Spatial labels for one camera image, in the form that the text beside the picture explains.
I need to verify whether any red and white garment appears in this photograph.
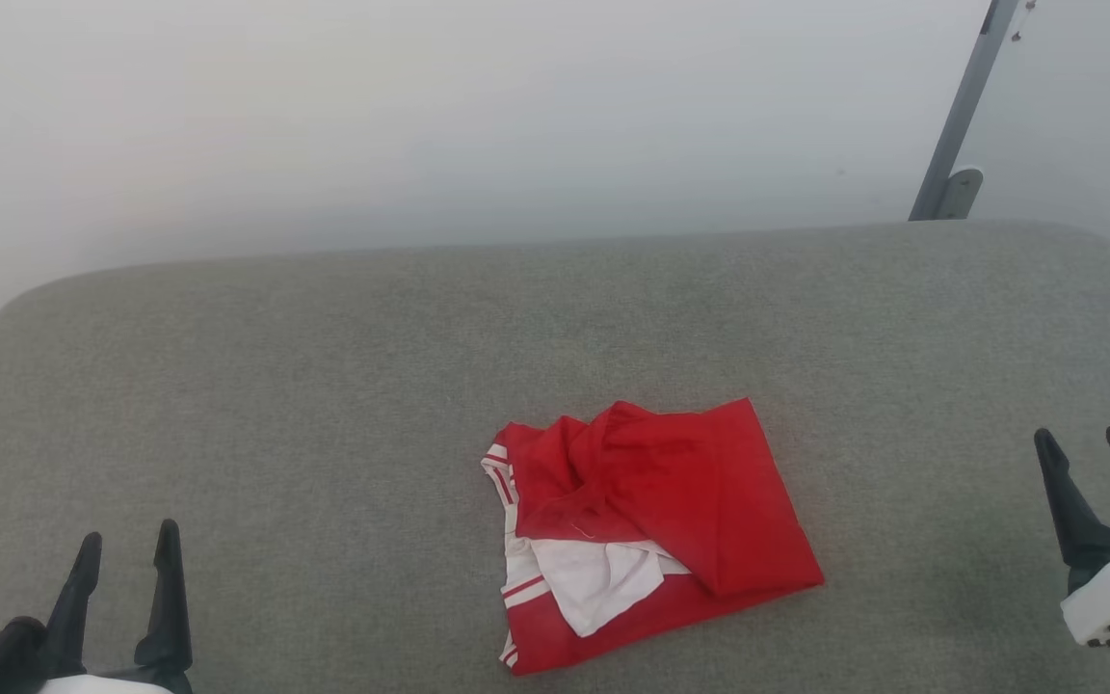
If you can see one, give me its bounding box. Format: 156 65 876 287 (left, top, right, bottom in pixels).
480 396 826 677

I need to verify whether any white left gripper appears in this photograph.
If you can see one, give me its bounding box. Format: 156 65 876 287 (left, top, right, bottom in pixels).
35 520 196 694

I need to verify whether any grey metal pole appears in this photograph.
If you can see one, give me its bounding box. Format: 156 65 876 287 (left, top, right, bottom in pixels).
908 0 1024 222

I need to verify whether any grey fabric sofa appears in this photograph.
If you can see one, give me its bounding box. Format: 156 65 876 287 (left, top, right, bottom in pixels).
0 220 1110 694

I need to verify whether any grey rounded pole bracket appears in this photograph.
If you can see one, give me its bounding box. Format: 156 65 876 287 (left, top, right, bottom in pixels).
933 167 986 222

